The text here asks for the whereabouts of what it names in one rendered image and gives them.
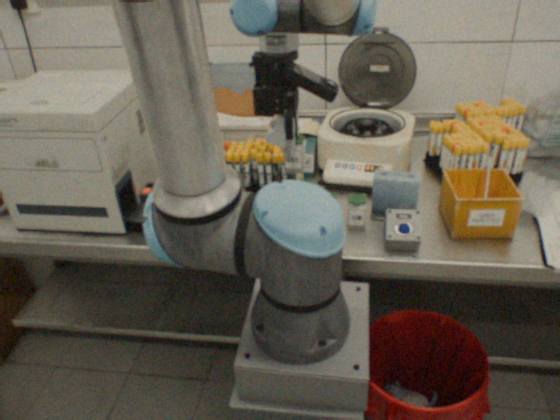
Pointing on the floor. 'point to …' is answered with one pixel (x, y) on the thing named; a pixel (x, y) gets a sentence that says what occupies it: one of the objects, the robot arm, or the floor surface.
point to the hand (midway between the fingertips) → (294, 148)
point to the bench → (204, 316)
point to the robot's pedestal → (242, 409)
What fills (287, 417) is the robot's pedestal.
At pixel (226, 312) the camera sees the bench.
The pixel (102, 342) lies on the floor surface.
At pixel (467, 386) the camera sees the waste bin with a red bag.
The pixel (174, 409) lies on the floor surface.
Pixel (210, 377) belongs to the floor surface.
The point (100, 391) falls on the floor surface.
